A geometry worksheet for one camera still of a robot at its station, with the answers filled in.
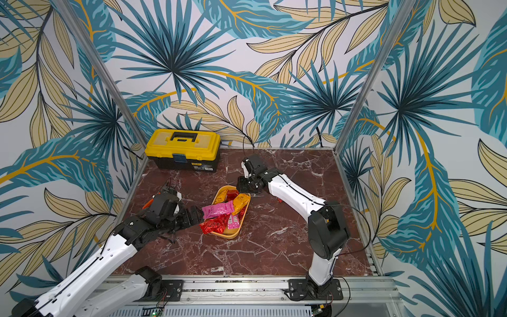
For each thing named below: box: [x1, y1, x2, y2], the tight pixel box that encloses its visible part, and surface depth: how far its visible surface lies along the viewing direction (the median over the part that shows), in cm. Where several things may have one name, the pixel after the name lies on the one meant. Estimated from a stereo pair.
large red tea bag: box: [199, 213, 232, 235], surface depth 85 cm
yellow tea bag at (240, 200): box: [232, 193, 251, 216], surface depth 91 cm
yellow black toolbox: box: [144, 128, 222, 173], surface depth 100 cm
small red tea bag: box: [226, 189, 240, 203], surface depth 94 cm
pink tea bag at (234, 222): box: [227, 213, 240, 230], surface depth 90 cm
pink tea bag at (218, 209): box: [202, 200, 234, 220], surface depth 87 cm
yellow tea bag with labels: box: [216, 189, 228, 205], surface depth 94 cm
